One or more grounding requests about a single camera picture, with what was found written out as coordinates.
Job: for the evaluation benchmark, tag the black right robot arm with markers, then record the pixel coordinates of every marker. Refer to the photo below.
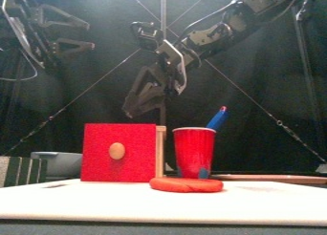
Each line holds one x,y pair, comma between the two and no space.
238,19

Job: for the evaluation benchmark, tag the wooden drawer with red front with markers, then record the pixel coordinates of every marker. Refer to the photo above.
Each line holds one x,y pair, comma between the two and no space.
102,140

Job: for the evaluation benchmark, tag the flat red dough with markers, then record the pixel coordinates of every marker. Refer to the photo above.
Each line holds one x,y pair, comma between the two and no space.
183,184

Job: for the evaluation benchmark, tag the red plastic cup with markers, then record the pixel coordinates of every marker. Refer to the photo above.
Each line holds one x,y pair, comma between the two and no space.
191,149

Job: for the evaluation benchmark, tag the blue utensil with red tip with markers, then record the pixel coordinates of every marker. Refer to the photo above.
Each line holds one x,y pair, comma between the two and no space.
217,119

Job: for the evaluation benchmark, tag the white plastic cutting board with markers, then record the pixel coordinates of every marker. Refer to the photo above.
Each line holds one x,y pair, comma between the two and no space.
127,203

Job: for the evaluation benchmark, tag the dark green striped block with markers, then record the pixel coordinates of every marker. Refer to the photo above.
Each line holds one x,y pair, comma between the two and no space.
22,170

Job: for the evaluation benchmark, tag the wooden cutting board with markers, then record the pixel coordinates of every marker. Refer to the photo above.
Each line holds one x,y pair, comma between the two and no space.
277,179

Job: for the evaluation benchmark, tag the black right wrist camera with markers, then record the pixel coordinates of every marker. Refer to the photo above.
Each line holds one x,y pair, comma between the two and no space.
147,33

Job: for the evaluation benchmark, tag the silver frame post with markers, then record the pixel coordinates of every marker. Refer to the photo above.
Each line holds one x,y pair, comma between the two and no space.
163,9

